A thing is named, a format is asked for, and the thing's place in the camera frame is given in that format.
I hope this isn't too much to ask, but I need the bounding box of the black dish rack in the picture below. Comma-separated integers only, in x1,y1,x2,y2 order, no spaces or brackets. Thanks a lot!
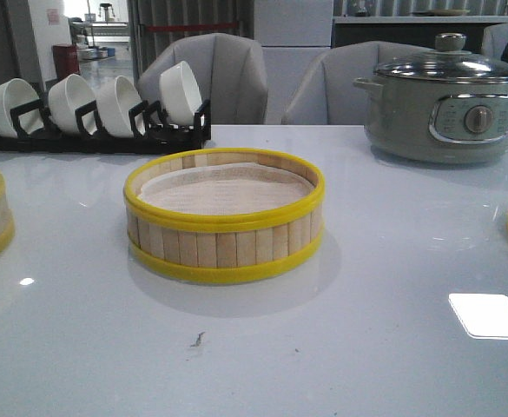
0,99,211,156

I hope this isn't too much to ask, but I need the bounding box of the white bowl right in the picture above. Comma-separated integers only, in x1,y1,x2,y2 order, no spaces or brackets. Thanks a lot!
159,61,202,127

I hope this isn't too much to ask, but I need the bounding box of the white bowl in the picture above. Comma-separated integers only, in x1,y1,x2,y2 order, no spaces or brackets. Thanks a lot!
159,61,202,127
48,74,96,135
96,76,142,138
0,78,39,138

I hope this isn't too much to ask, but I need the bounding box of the grey chair left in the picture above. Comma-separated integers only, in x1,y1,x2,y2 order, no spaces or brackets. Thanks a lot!
137,33,268,125

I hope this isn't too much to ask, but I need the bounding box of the green electric cooking pot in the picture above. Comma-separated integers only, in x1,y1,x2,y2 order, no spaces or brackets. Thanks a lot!
352,75,508,165

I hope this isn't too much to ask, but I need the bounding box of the red cylinder bin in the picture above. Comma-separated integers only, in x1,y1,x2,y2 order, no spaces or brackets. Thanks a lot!
52,44,80,81

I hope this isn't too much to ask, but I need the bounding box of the dark counter cabinet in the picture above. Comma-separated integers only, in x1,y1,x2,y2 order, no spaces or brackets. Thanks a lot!
332,16,508,52

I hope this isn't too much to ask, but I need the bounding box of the glass pot lid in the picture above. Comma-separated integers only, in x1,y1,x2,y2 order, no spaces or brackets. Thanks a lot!
374,33,508,84

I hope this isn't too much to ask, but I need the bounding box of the white bowl far left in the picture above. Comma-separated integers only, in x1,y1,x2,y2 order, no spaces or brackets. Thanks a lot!
0,78,39,138

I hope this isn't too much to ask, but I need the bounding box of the grey chair far right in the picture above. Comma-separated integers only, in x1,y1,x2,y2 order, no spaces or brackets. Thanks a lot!
480,23,508,59

